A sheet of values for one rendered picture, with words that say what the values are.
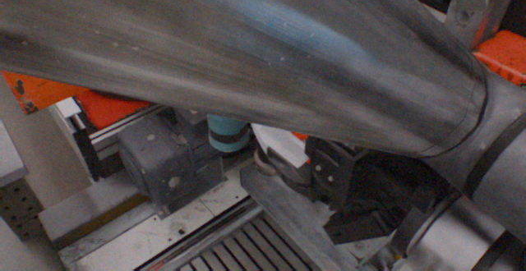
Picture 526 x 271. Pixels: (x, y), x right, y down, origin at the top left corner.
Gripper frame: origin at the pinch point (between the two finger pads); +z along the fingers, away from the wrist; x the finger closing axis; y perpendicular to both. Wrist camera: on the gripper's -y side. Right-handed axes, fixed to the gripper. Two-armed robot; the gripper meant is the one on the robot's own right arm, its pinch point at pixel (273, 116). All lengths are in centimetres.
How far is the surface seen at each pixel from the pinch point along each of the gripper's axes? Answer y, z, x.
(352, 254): -61, 0, -26
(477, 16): 9.4, -9.5, -20.4
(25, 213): -72, 73, 34
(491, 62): 5.3, -12.7, -20.4
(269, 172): -7.2, -1.3, 1.6
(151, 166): -43, 40, 3
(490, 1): 11.3, -10.0, -20.6
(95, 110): -56, 84, 2
